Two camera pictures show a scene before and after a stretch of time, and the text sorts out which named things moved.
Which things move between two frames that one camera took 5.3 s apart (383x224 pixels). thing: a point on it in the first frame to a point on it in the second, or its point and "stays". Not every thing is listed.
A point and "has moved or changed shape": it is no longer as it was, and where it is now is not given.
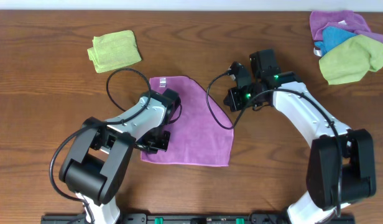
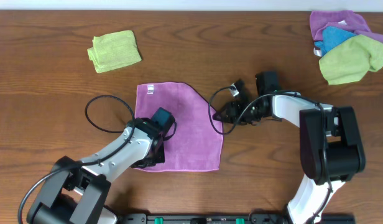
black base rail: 188,218 stays
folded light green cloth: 113,50 stays
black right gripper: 234,98 to 229,112
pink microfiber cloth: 202,134 has moved or changed shape
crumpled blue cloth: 332,37 stays
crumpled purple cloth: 347,20 stays
